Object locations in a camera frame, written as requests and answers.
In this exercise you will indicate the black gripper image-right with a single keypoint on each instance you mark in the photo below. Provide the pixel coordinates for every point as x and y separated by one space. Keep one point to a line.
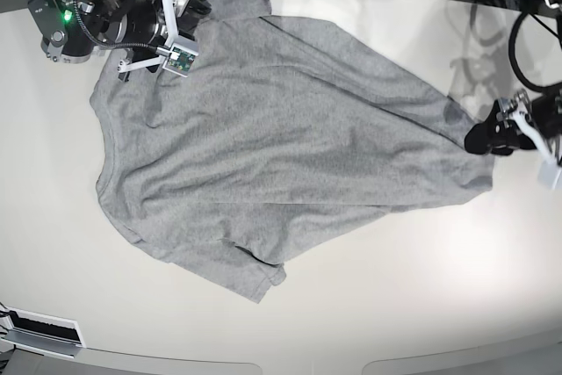
537 120

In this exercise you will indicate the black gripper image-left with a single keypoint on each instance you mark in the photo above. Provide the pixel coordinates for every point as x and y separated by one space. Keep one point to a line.
151 22

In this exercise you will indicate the grey t-shirt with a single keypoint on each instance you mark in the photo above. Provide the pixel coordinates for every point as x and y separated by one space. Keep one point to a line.
285 133

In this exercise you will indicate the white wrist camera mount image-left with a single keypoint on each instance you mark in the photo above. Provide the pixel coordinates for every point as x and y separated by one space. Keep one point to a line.
176 58

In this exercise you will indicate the white wrist camera mount image-right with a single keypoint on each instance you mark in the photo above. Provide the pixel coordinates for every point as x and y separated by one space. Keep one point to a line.
549 173

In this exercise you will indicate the silver cable tray slot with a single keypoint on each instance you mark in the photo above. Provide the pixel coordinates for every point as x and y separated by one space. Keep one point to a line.
41 333

